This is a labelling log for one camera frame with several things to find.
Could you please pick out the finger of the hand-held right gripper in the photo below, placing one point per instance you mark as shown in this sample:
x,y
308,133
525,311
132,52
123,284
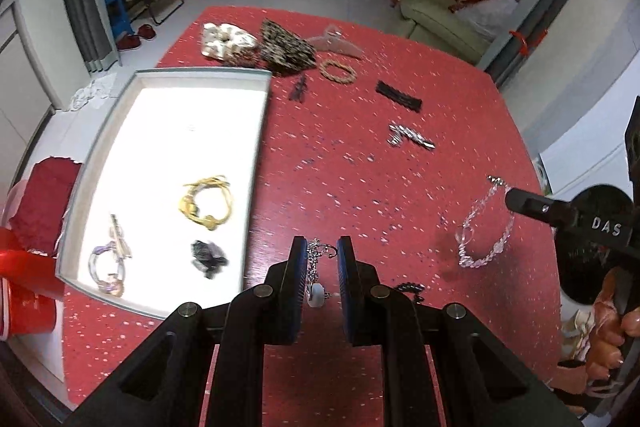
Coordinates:
x,y
540,207

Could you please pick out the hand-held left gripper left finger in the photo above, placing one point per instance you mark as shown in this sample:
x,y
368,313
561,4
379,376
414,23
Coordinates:
x,y
297,287

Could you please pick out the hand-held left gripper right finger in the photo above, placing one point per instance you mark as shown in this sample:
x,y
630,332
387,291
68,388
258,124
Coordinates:
x,y
347,287

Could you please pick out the small silver charm earring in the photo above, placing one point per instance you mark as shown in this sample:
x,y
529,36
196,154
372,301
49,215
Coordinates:
x,y
314,294

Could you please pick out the cream bow hair clip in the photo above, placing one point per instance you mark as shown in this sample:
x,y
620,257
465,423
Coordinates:
x,y
120,239

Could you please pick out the white shallow cardboard box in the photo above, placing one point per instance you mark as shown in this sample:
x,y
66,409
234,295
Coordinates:
x,y
165,142

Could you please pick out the person's right hand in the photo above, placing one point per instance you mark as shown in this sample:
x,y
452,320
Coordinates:
x,y
607,342

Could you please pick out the floral cloth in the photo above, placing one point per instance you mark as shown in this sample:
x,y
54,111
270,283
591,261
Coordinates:
x,y
577,332

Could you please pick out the silver rhinestone hair clip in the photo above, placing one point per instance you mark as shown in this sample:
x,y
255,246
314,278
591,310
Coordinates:
x,y
405,133

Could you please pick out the red ribbon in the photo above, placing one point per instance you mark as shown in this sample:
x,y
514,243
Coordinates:
x,y
522,42

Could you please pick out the black rectangular barrette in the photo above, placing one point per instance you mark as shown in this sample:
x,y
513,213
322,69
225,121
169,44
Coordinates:
x,y
397,96

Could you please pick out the white plastic bag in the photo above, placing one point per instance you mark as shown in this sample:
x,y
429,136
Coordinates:
x,y
492,17

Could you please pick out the small black hair clip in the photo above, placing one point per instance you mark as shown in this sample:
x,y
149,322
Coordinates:
x,y
299,89

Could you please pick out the pale green sofa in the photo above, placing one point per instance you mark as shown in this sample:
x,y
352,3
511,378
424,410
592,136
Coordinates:
x,y
440,22

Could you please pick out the leopard print scrunchie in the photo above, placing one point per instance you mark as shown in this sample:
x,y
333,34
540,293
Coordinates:
x,y
287,49

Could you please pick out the clear plastic hair claw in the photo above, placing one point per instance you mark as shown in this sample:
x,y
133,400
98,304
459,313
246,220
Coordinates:
x,y
330,42

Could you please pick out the cream dotted scrunchie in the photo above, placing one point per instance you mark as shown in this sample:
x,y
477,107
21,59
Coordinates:
x,y
217,44

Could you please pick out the red knit cloth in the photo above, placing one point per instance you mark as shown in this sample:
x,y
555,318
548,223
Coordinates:
x,y
45,202

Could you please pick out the red plastic stool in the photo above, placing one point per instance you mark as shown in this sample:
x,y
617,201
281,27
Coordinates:
x,y
25,262

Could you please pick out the white cloth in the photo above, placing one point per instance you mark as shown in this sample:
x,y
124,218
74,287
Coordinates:
x,y
92,94

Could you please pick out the red slipper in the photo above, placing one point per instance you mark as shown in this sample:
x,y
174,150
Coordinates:
x,y
146,32
129,43

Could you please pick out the blue plastic stool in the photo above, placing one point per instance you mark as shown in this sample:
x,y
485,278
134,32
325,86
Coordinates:
x,y
119,14

